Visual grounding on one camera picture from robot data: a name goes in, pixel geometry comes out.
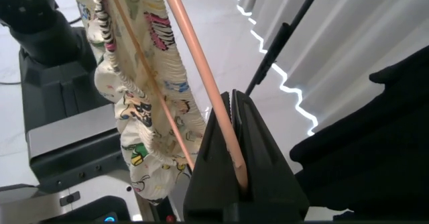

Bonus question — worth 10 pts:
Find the pink clothes hanger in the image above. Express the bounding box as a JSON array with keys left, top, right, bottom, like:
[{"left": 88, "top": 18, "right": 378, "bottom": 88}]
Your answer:
[{"left": 105, "top": 0, "right": 249, "bottom": 190}]

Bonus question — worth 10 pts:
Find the black garment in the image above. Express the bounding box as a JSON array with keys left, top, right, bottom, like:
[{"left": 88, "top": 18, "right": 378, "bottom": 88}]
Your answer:
[{"left": 288, "top": 44, "right": 429, "bottom": 223}]

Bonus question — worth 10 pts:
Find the white curtain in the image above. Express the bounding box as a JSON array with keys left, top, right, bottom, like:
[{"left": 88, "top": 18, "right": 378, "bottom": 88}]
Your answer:
[{"left": 230, "top": 0, "right": 429, "bottom": 135}]

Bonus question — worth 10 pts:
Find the black clothes rack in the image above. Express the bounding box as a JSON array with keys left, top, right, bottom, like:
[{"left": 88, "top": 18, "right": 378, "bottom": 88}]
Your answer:
[{"left": 244, "top": 0, "right": 326, "bottom": 96}]

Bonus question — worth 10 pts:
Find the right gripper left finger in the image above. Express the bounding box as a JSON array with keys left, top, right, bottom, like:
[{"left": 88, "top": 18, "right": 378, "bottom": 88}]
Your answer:
[{"left": 182, "top": 91, "right": 249, "bottom": 223}]

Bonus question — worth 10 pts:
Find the cream printed garment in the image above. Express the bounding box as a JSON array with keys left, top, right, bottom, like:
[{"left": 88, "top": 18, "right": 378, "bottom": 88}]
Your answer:
[{"left": 58, "top": 0, "right": 207, "bottom": 207}]

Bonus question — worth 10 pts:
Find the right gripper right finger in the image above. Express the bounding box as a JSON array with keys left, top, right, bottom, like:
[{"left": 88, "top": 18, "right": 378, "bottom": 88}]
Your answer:
[{"left": 231, "top": 89, "right": 310, "bottom": 223}]

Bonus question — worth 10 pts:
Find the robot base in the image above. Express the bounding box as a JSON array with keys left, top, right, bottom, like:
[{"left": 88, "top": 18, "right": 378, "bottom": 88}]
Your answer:
[{"left": 0, "top": 46, "right": 189, "bottom": 223}]

